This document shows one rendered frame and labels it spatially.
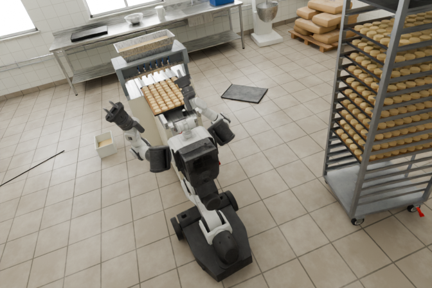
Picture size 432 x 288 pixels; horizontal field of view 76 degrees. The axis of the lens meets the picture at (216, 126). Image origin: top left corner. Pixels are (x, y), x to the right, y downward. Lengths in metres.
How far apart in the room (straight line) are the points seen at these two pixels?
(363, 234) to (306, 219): 0.44
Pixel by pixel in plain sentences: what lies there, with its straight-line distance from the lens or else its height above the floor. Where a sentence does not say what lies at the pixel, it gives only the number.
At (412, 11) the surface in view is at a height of 1.68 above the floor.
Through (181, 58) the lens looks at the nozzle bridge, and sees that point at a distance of 2.98.
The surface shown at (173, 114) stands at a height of 0.84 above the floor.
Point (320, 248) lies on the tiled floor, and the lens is 2.49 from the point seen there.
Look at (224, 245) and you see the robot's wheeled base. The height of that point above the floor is 0.36.
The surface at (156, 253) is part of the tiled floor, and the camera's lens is 2.60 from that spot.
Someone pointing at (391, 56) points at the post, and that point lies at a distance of 1.66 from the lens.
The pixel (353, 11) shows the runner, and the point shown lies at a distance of 1.99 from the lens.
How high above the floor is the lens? 2.15
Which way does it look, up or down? 36 degrees down
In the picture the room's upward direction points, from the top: 10 degrees counter-clockwise
